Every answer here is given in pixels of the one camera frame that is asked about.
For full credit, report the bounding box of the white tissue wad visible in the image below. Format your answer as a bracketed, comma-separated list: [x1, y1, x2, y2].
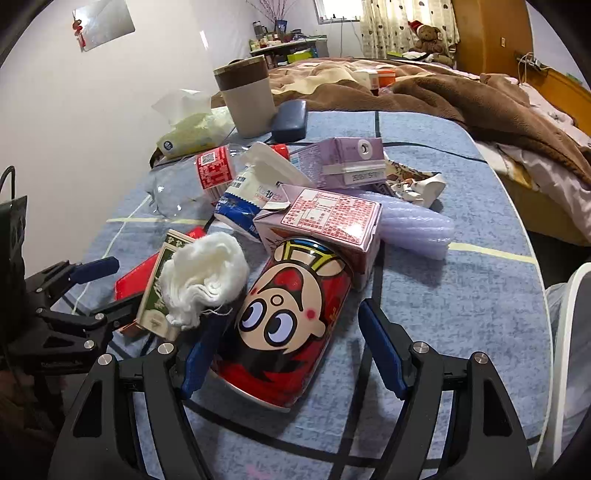
[160, 232, 249, 330]

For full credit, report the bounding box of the blue white milk pouch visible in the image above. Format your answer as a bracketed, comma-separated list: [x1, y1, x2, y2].
[214, 142, 314, 242]

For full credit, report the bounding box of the pink bed sheet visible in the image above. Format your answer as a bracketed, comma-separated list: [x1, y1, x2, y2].
[477, 74, 590, 244]

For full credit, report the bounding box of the brown fleece blanket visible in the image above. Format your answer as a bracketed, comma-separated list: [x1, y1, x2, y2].
[269, 58, 590, 183]

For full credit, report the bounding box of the wooden bed headboard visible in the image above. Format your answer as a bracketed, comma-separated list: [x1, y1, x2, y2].
[516, 52, 590, 135]

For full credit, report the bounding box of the orange white box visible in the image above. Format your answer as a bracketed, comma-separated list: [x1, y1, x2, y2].
[365, 68, 396, 95]

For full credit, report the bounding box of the lavender foam roll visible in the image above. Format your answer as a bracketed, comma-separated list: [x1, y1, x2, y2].
[351, 190, 455, 261]

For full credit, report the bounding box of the red packet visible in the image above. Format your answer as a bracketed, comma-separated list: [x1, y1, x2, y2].
[113, 225, 208, 338]

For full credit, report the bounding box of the purple milk carton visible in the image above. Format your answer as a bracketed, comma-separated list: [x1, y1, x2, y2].
[290, 137, 386, 190]

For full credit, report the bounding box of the dark blue glasses case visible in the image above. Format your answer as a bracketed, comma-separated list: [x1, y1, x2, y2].
[271, 100, 308, 144]

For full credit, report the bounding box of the brown teddy bear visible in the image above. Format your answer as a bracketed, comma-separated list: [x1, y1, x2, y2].
[409, 20, 454, 67]

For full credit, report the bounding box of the green tissue pack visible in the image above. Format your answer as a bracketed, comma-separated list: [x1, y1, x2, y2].
[151, 89, 235, 159]

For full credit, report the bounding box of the clear plastic bottle red label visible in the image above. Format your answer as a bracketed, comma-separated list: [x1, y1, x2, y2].
[147, 144, 290, 218]

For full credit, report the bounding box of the wooden wardrobe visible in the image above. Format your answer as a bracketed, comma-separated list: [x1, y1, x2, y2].
[453, 0, 533, 77]

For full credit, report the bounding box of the beige brown-lid cup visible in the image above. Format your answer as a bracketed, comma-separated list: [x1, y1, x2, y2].
[213, 56, 276, 138]

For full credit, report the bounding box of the pink red-printed carton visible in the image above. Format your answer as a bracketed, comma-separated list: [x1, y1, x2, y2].
[253, 184, 383, 291]

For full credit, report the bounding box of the silver wall poster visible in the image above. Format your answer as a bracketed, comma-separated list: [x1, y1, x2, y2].
[72, 0, 135, 52]

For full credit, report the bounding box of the red cartoon drink can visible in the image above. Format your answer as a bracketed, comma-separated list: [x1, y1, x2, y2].
[212, 237, 353, 411]

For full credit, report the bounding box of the green cigarette box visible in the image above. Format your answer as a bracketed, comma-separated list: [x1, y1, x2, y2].
[135, 229, 194, 342]

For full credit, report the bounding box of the patterned window curtain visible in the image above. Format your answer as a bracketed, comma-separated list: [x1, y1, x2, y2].
[360, 0, 461, 59]

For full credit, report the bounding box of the white trash bin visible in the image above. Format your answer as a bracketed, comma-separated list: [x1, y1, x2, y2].
[537, 263, 590, 479]

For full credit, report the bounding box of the blue checked mat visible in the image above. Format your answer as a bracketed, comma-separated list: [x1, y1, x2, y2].
[50, 110, 553, 480]

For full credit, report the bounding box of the snack wrapper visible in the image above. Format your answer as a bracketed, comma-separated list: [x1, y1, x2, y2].
[371, 155, 447, 208]

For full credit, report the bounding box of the cluttered side shelf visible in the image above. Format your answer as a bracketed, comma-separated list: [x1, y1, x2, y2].
[249, 20, 329, 69]

